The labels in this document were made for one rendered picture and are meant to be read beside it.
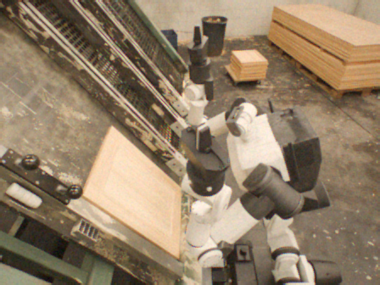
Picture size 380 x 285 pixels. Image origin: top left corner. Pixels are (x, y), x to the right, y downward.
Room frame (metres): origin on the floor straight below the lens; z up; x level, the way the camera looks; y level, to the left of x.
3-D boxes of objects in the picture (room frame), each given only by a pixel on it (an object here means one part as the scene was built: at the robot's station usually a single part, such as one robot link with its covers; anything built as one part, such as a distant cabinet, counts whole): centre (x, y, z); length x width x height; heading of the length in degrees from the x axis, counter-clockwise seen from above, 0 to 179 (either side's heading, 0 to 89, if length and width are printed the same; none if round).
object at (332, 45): (4.71, -2.40, 0.39); 2.46 x 1.05 x 0.78; 11
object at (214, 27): (5.34, -0.45, 0.33); 0.52 x 0.51 x 0.65; 11
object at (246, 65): (4.11, -0.88, 0.20); 0.61 x 0.53 x 0.40; 11
